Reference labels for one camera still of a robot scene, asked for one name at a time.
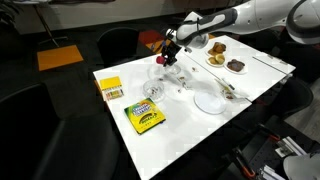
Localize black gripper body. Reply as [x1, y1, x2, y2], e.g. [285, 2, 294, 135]
[161, 39, 184, 60]

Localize small clear glass bowl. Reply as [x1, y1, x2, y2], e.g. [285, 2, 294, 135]
[164, 64, 183, 76]

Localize large cut glass bowl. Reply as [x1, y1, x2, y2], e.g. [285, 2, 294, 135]
[142, 79, 165, 103]

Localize clear plate under muffin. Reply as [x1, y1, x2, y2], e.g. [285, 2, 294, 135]
[204, 42, 228, 58]

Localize brown muffin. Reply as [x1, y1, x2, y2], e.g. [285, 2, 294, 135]
[212, 41, 228, 55]

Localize black office chair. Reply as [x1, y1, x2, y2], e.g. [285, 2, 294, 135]
[31, 113, 121, 180]
[0, 83, 61, 180]
[239, 33, 281, 56]
[96, 27, 141, 68]
[266, 78, 314, 121]
[278, 41, 320, 84]

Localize large white plate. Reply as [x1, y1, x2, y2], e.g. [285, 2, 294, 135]
[193, 91, 228, 116]

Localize clear plate under brown pastry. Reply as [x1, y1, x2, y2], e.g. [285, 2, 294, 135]
[223, 59, 248, 75]

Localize yellow marker box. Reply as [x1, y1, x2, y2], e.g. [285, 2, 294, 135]
[99, 75, 125, 102]

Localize green yellow crayon box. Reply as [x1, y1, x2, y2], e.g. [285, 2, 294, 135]
[123, 97, 167, 135]

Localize dark brown pastry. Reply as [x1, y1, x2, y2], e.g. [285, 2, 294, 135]
[226, 58, 246, 72]

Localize black tool cart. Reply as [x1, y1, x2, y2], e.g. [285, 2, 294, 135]
[229, 123, 320, 180]

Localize silver metal bars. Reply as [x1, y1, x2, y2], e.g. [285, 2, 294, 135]
[274, 136, 308, 159]

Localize white rounded machine cover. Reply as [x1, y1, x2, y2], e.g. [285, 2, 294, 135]
[282, 151, 320, 180]

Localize dark green plant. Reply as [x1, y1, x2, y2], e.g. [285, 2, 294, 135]
[0, 0, 21, 31]

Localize blue camera cable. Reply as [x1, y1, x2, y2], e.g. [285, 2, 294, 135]
[150, 39, 167, 53]

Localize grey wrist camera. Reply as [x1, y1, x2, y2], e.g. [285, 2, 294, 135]
[165, 28, 177, 40]

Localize black handled knife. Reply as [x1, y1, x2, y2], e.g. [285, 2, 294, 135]
[220, 77, 236, 91]

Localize orange handled clamp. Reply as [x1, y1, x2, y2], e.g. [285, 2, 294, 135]
[256, 122, 282, 143]
[233, 146, 258, 179]

